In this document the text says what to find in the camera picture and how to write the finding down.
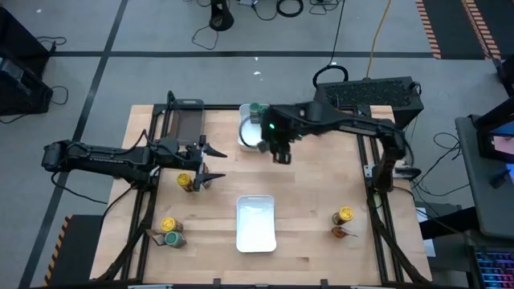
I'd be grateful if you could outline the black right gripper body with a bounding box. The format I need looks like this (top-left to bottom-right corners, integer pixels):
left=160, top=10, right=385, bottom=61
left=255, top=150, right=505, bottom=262
left=260, top=113, right=300, bottom=146

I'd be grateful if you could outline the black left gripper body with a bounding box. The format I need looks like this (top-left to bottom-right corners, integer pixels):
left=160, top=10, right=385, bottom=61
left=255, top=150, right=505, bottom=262
left=160, top=137, right=206, bottom=170

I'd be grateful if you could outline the yellow lid spice jar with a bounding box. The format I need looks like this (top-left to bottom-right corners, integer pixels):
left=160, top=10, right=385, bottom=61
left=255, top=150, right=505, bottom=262
left=332, top=206, right=355, bottom=226
left=160, top=216, right=185, bottom=234
left=176, top=172, right=196, bottom=193

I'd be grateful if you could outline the green lid spice jar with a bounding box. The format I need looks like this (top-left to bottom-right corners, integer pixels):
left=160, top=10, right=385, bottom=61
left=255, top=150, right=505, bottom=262
left=247, top=102, right=269, bottom=124
left=164, top=230, right=188, bottom=249

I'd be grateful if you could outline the dark grey translucent bin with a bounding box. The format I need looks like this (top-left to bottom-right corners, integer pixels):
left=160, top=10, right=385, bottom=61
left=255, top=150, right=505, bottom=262
left=168, top=98, right=206, bottom=146

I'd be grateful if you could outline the black perforated computer case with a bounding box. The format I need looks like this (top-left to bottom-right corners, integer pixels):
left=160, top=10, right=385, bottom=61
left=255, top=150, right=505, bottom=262
left=312, top=75, right=426, bottom=129

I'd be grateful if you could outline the black stand base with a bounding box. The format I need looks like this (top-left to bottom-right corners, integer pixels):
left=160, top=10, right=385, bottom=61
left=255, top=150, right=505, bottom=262
left=208, top=0, right=235, bottom=32

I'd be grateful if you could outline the black hazard striped floor mat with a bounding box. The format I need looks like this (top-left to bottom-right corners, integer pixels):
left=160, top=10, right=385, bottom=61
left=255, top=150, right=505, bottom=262
left=42, top=214, right=105, bottom=288
left=415, top=0, right=514, bottom=61

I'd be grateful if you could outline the black equipment case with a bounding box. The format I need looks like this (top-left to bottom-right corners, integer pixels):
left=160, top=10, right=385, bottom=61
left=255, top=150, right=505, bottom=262
left=0, top=55, right=54, bottom=117

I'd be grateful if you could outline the black crate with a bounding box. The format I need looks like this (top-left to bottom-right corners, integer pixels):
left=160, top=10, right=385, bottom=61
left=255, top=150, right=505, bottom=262
left=0, top=6, right=53, bottom=61

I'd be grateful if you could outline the grey desk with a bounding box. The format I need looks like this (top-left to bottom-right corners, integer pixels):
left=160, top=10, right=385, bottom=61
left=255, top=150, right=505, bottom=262
left=455, top=114, right=514, bottom=242

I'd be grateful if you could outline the black framed monitor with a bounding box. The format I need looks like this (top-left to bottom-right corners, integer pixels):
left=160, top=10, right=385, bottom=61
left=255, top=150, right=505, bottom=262
left=475, top=98, right=514, bottom=164

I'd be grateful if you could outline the rainbow backlit keyboard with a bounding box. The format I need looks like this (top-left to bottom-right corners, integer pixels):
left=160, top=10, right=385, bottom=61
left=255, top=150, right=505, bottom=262
left=473, top=250, right=514, bottom=289

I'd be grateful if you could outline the white plastic handled bin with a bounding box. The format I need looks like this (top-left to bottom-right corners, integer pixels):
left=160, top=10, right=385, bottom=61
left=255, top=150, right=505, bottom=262
left=235, top=194, right=278, bottom=254
left=237, top=103, right=274, bottom=153

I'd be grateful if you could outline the black aluminium table frame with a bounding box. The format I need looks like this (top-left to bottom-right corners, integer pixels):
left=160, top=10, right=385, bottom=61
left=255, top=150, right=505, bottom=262
left=90, top=103, right=433, bottom=284

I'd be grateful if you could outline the black looped power cable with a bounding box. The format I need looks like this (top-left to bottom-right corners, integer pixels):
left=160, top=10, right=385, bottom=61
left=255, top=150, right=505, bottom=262
left=312, top=0, right=349, bottom=88

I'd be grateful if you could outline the coiled black cable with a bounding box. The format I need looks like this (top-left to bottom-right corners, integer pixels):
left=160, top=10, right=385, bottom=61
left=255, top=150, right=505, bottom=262
left=275, top=0, right=305, bottom=18

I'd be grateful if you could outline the thin black stand cable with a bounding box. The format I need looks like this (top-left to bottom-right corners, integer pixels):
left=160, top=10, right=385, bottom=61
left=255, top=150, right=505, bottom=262
left=191, top=23, right=220, bottom=51

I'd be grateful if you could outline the yellow cable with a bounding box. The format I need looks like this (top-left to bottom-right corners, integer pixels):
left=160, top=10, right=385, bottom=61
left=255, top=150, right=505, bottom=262
left=365, top=0, right=393, bottom=79

